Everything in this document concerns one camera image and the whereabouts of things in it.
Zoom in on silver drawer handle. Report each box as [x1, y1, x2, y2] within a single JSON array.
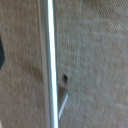
[[37, 0, 70, 128]]

